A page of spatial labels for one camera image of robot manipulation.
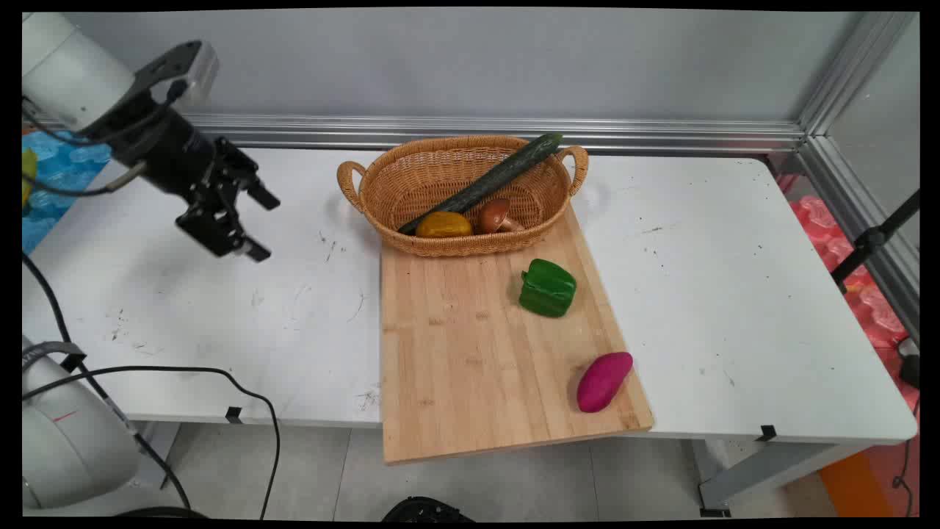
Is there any dark green cucumber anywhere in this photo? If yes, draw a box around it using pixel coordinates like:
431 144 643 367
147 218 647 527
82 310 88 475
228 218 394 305
398 132 564 236

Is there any black round floor object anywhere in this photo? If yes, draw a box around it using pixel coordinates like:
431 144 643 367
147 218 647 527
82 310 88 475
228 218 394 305
381 496 476 523

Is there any black tripod stand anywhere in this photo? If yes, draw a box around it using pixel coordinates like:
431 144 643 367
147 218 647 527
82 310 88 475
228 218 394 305
830 189 920 295

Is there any yellow orange toy vegetable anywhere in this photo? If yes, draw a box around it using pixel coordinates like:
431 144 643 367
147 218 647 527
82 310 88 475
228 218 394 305
416 212 474 239

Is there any purple sweet potato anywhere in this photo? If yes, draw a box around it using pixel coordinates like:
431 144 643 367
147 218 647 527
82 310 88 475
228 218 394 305
576 352 634 414

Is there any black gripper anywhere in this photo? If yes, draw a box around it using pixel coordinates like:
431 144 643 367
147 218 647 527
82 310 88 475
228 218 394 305
79 94 282 264

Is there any thin black looping cable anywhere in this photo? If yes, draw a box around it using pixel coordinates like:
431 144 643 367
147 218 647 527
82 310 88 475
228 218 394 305
22 365 282 519

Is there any black device with cable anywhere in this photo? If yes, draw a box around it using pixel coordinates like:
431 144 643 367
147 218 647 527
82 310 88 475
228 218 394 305
892 337 920 517

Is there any long aluminium frame rail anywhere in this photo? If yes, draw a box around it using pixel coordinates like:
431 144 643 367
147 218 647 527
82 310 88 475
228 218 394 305
22 110 809 156

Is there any green bell pepper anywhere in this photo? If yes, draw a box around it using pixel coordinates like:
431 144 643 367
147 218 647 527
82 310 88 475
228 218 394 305
518 259 577 318

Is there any aluminium frame post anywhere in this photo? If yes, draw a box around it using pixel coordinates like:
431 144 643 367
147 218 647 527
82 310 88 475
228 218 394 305
797 11 919 140

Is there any short aluminium frame rail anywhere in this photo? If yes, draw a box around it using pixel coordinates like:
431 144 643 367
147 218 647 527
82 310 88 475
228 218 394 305
797 134 920 345

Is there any grey velcro strap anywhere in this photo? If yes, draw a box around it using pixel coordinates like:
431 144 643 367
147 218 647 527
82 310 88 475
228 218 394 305
22 341 88 373

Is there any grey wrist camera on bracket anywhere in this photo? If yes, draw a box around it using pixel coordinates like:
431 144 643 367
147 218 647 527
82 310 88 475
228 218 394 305
134 40 220 112

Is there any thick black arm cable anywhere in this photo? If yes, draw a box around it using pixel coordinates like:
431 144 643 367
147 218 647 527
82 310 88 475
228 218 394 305
22 252 193 513

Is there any blue foam mat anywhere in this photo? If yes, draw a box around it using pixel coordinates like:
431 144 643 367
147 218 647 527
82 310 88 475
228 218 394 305
22 130 115 255

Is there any woven wicker basket with handles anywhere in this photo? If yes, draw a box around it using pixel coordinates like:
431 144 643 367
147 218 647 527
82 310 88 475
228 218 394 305
337 134 590 258

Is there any red foam mat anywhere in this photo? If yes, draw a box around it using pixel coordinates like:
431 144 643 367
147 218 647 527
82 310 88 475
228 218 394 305
775 172 920 449

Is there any orange floor mat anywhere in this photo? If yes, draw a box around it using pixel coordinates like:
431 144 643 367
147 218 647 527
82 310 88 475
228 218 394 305
817 447 903 519

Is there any bamboo cutting board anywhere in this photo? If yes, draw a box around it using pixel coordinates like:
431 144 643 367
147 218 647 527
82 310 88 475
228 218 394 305
380 202 654 466

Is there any grey table leg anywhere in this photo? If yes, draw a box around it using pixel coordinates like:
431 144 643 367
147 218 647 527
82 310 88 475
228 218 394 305
131 420 182 491
696 439 876 518

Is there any black camera cable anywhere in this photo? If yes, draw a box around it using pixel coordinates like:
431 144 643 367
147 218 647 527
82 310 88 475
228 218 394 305
22 79 189 148

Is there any brown toy mushroom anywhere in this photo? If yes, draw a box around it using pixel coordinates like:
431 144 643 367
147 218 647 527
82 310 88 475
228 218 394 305
477 198 527 235

